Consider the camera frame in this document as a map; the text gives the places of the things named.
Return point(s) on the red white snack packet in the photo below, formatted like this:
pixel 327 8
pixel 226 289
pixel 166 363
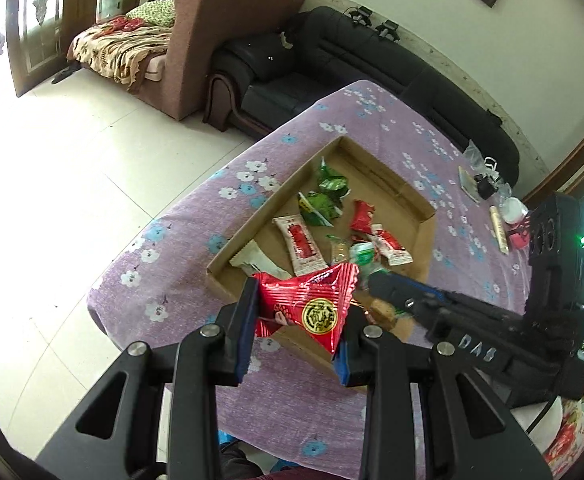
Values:
pixel 392 247

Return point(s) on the clear yellow candy packet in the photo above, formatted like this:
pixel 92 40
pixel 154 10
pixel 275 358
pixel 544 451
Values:
pixel 341 249

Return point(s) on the large red snack packet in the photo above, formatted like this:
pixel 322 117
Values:
pixel 312 305

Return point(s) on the long white red-label snack packet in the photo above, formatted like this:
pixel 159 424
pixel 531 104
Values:
pixel 299 242

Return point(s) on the red box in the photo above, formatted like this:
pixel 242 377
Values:
pixel 518 237

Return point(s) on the dark green snack packet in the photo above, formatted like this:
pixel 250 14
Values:
pixel 332 182

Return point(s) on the black slippers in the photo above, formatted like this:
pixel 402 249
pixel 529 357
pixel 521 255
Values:
pixel 64 76

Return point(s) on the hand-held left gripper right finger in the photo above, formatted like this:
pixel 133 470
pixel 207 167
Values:
pixel 342 366

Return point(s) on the patterned pillow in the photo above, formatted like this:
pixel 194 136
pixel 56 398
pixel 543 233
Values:
pixel 152 11

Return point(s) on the beige floral blanket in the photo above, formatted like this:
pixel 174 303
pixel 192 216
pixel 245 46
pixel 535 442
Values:
pixel 117 50

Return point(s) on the small notebook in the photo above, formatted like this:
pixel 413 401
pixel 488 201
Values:
pixel 468 182

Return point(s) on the white cup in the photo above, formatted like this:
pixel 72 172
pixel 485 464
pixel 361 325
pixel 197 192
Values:
pixel 514 210

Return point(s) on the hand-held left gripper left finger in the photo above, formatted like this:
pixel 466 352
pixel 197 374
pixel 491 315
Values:
pixel 248 330

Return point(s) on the wooden door frame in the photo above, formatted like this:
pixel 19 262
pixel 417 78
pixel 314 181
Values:
pixel 577 160

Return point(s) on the beige tube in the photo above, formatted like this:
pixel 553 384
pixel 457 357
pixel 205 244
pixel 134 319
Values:
pixel 498 230

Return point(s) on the black device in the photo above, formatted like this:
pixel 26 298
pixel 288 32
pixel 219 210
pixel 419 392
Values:
pixel 388 30
pixel 359 15

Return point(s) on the black binder clip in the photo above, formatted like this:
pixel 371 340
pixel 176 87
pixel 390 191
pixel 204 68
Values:
pixel 486 187

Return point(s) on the green white snack packet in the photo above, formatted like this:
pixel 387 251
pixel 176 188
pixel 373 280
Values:
pixel 363 255

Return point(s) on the clear plastic bag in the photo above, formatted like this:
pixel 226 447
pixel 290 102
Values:
pixel 473 155

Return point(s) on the small red snack packet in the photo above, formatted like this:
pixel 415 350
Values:
pixel 362 217

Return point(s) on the shallow cardboard box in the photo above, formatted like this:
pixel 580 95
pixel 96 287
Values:
pixel 419 245

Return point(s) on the purple floral tablecloth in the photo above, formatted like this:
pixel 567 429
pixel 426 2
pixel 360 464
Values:
pixel 182 270

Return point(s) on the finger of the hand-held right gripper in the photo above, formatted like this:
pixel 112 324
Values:
pixel 437 292
pixel 402 300

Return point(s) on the plain white snack packet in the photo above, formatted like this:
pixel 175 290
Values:
pixel 257 260

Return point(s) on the black leather sofa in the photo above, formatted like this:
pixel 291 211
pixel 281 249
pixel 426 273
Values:
pixel 282 90

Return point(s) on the white charger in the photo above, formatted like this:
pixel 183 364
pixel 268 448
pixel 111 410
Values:
pixel 287 40

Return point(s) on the wooden glass door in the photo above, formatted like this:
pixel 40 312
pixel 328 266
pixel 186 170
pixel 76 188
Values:
pixel 19 60

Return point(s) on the brown fabric sofa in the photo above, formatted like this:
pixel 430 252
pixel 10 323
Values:
pixel 197 50

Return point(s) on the light green snack packet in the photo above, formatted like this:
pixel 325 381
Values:
pixel 317 208

